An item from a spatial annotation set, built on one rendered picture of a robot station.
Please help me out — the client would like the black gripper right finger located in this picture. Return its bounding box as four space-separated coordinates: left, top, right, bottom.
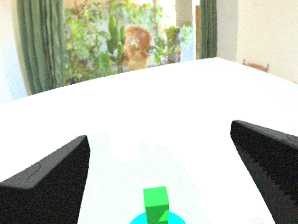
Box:
230 120 298 224

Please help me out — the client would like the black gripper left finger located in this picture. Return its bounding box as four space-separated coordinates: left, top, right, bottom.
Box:
0 136 90 224

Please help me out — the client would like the green rectangular post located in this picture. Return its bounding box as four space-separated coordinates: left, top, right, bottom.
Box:
144 186 169 224

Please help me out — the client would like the cyan circle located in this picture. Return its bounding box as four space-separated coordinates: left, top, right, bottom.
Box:
130 212 186 224

